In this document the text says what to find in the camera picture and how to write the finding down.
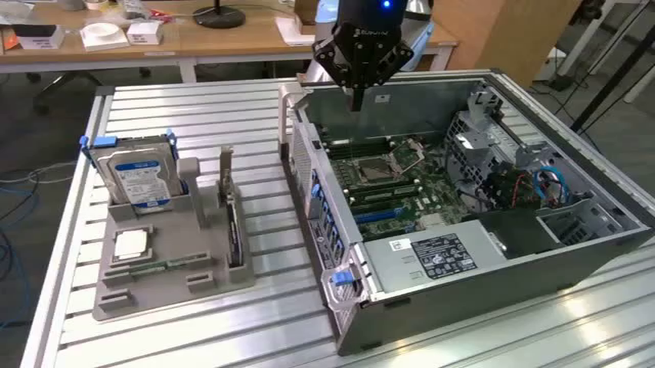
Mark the green RAM stick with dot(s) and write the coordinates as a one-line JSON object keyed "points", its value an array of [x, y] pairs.
{"points": [[386, 193], [154, 265]]}

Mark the grey cup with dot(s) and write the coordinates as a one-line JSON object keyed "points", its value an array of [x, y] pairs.
{"points": [[70, 4]]}

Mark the open black PC case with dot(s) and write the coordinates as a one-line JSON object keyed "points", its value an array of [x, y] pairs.
{"points": [[461, 299]]}

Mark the blue expansion slot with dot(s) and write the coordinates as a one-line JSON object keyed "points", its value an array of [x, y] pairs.
{"points": [[381, 215]]}

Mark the metal socket cover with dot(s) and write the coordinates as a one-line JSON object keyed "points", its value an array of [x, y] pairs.
{"points": [[410, 153]]}

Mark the wooden desk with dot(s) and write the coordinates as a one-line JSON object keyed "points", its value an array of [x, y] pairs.
{"points": [[230, 38]]}

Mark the black lamp base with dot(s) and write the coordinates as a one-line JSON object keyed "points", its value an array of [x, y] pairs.
{"points": [[219, 18]]}

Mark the black stand pole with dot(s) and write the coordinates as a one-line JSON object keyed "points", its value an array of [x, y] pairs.
{"points": [[614, 80]]}

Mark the brown cardboard box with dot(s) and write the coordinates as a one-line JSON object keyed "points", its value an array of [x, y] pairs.
{"points": [[305, 11]]}

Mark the graphics card with metal bracket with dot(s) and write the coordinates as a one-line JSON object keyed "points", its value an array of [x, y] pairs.
{"points": [[234, 234]]}

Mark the grey power supply unit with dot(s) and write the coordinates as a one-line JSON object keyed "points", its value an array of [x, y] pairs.
{"points": [[441, 253]]}

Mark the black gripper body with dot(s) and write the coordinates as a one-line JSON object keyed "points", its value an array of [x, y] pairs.
{"points": [[371, 23]]}

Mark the black floor box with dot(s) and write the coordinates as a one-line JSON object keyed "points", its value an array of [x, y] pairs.
{"points": [[561, 83]]}

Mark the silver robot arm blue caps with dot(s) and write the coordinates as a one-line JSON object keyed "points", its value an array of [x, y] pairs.
{"points": [[423, 38]]}

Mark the blue case latch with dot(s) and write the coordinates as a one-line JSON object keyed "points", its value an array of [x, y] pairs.
{"points": [[342, 278]]}

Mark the silver chipset heatsink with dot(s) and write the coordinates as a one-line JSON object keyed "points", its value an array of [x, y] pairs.
{"points": [[437, 221]]}

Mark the CPU socket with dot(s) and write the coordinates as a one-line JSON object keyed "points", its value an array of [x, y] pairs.
{"points": [[374, 170]]}

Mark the hard disk in blue caddy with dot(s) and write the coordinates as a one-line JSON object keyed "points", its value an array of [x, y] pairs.
{"points": [[138, 180]]}

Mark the wooden cabinet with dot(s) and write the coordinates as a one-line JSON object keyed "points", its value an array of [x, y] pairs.
{"points": [[512, 38]]}

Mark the white paper stack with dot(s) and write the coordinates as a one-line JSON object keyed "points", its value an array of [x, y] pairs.
{"points": [[294, 32]]}

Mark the silver CPU chip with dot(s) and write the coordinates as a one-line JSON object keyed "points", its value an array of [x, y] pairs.
{"points": [[130, 243]]}

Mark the green motherboard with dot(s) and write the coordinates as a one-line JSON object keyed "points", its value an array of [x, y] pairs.
{"points": [[436, 191]]}

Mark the metal disk bay cage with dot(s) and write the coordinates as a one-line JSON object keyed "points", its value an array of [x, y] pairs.
{"points": [[472, 153]]}

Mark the small white labelled box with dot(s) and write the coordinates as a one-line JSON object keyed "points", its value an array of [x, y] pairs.
{"points": [[145, 34]]}

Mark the grey parts rack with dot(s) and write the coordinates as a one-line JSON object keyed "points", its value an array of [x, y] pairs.
{"points": [[174, 268]]}

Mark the white box with black lid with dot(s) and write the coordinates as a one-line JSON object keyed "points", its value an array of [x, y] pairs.
{"points": [[38, 40]]}

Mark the white table frame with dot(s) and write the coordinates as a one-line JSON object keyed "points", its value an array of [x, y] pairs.
{"points": [[581, 46]]}

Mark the black office chair base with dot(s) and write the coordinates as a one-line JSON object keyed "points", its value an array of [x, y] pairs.
{"points": [[67, 78]]}

